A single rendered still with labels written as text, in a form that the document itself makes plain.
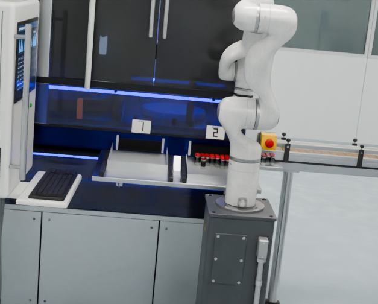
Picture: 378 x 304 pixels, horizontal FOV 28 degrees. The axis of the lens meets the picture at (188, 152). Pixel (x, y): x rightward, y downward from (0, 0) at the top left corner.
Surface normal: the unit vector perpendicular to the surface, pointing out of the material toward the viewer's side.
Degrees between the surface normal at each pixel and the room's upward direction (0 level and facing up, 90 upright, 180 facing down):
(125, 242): 90
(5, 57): 90
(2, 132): 90
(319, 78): 90
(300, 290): 0
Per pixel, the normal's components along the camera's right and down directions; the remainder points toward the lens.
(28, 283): 0.04, 0.23
